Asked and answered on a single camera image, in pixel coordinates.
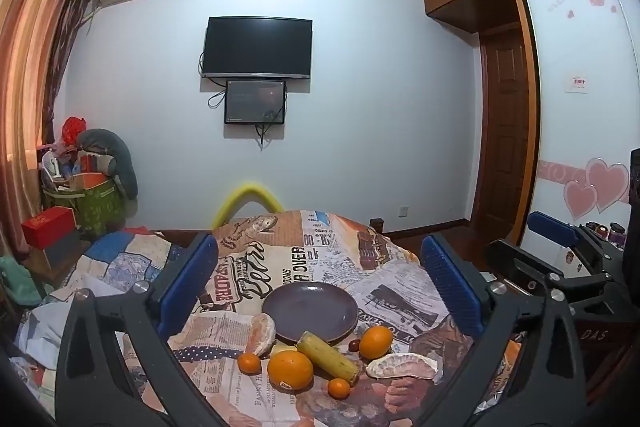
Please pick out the small tangerine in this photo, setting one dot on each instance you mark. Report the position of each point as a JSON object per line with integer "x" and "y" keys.
{"x": 249, "y": 363}
{"x": 339, "y": 388}

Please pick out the dark purple plate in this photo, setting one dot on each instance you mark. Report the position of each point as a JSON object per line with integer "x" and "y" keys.
{"x": 310, "y": 309}

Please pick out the grey pillow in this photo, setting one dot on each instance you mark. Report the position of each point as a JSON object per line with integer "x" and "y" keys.
{"x": 117, "y": 152}

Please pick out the teal cloth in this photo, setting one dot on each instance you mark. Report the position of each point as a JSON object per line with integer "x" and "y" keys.
{"x": 20, "y": 282}

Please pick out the red box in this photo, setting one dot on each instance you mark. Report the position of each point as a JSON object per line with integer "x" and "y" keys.
{"x": 47, "y": 227}

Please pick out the long sugarcane piece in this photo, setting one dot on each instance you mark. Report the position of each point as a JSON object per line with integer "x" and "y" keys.
{"x": 327, "y": 354}

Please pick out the newspaper print blanket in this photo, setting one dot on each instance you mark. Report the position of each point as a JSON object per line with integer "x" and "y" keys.
{"x": 300, "y": 252}

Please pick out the white wardrobe door with hearts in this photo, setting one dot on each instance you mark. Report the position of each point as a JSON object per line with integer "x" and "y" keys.
{"x": 585, "y": 132}

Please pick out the red and white door label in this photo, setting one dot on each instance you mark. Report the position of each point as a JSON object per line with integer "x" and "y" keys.
{"x": 579, "y": 83}

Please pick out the orange beige curtain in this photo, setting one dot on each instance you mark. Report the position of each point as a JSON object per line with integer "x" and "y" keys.
{"x": 25, "y": 57}

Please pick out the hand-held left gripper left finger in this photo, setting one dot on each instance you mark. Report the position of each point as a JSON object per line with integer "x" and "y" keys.
{"x": 187, "y": 287}

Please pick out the medium orange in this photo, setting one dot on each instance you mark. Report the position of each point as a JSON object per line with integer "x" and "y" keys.
{"x": 376, "y": 342}

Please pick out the small wall screen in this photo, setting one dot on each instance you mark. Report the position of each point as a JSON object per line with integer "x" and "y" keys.
{"x": 255, "y": 102}

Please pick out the peeled pomelo half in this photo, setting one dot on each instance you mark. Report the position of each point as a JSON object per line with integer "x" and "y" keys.
{"x": 262, "y": 332}

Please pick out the peeled pomelo segment piece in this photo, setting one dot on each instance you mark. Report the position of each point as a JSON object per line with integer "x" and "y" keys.
{"x": 402, "y": 367}

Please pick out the large orange with sticker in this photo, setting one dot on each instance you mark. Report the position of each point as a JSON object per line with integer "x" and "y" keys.
{"x": 290, "y": 369}

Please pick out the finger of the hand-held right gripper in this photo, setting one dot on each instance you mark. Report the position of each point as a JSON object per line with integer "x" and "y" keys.
{"x": 515, "y": 262}
{"x": 552, "y": 227}

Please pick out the grey box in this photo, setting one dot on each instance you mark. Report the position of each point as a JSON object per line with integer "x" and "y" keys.
{"x": 65, "y": 252}

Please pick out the green patterned bag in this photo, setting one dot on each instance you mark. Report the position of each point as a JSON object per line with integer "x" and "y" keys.
{"x": 100, "y": 207}

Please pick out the white wall outlet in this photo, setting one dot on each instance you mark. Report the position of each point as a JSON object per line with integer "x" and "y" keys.
{"x": 405, "y": 211}

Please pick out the white bed sheet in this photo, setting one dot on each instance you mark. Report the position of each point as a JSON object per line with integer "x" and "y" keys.
{"x": 40, "y": 332}

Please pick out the white box with stickers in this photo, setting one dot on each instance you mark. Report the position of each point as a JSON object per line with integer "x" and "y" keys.
{"x": 575, "y": 259}

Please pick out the dark red grape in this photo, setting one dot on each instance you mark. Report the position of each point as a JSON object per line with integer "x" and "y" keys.
{"x": 354, "y": 345}

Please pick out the brown wooden door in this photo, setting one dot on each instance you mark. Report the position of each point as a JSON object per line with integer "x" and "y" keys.
{"x": 505, "y": 132}

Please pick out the dark patterned curtain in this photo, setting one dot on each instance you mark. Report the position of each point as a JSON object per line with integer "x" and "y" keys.
{"x": 70, "y": 27}

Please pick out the red plush item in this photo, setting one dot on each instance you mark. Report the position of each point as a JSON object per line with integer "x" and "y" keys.
{"x": 74, "y": 129}

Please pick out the short sugarcane piece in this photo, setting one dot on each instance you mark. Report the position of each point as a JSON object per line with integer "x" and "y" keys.
{"x": 281, "y": 348}

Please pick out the black wall television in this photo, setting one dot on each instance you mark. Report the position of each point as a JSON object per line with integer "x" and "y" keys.
{"x": 257, "y": 47}

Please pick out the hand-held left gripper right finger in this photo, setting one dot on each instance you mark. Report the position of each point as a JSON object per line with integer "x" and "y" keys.
{"x": 452, "y": 287}

